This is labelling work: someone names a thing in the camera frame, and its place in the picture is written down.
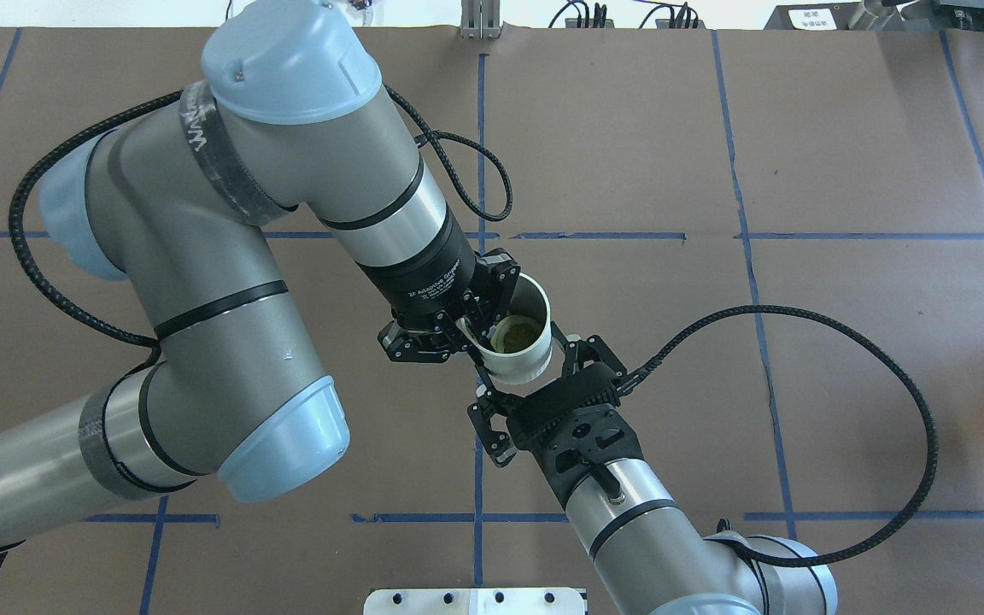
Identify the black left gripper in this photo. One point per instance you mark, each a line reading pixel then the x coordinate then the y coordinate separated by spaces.
pixel 420 275

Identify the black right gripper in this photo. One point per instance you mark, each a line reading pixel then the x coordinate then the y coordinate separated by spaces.
pixel 489 424

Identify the yellow lemon slice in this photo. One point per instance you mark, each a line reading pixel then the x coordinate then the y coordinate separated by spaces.
pixel 515 334

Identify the white mug with handle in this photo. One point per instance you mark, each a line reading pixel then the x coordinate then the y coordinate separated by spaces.
pixel 521 368

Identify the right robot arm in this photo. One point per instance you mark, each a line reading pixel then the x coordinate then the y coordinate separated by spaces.
pixel 647 553

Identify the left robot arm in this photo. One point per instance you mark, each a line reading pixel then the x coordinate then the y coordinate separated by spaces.
pixel 148 227

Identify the white central pillar with base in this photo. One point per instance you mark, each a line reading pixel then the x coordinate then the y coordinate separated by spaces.
pixel 525 600

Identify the aluminium frame post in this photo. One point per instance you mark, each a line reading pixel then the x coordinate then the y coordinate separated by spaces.
pixel 480 19

